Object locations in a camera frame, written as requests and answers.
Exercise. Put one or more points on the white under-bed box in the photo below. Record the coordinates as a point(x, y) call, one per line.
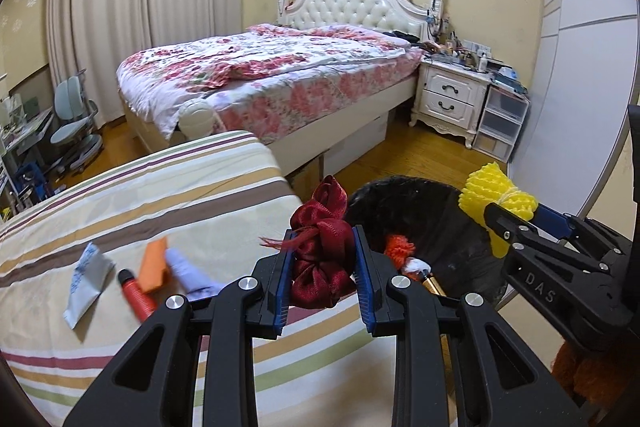
point(355, 142)

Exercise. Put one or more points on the round white footboard post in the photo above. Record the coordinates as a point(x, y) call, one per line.
point(197, 119)

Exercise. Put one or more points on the orange paper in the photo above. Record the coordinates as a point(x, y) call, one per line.
point(151, 267)

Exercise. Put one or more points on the floral mattress sheet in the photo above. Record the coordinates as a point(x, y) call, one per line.
point(325, 97)

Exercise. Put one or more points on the white sliding wardrobe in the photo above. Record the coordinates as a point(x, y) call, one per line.
point(585, 82)

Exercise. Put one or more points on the red tube with black cap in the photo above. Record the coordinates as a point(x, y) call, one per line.
point(137, 297)

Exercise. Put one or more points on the yellow foam fruit net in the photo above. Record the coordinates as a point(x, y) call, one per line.
point(487, 187)

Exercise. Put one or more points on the white plastic bag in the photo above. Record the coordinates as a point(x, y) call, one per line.
point(415, 265)

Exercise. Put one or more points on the pale blue desk chair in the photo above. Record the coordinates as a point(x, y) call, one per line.
point(70, 102)

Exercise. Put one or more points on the stack of blue items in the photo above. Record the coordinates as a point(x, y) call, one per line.
point(510, 79)

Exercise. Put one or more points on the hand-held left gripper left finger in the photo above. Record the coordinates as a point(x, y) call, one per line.
point(282, 287)

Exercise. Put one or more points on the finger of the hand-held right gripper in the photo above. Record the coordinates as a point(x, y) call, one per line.
point(510, 229)
point(552, 217)

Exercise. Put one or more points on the gold drink can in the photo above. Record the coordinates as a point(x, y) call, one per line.
point(432, 285)

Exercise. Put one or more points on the dark red ribbon bow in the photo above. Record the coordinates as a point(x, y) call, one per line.
point(325, 232)

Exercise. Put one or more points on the black lined trash bin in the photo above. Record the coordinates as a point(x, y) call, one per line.
point(440, 227)

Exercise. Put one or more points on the white tufted headboard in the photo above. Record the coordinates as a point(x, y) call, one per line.
point(350, 7)

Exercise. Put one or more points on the white nightstand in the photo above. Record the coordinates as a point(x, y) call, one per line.
point(450, 97)

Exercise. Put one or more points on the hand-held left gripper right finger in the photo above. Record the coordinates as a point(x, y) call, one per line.
point(362, 282)

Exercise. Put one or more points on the grey study desk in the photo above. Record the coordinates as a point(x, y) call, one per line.
point(27, 127)

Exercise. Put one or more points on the striped bed sheet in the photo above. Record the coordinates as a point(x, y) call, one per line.
point(150, 207)

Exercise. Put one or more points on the orange red mesh net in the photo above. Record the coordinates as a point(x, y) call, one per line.
point(399, 247)

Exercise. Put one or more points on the pile of bedside items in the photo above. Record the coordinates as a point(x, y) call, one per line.
point(460, 54)

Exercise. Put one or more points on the bed with floral bedding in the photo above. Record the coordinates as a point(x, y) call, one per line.
point(200, 62)

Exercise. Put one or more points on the white blue-print packet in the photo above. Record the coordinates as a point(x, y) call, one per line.
point(85, 287)

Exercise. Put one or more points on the clear plastic drawer unit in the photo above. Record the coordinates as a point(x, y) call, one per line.
point(500, 122)

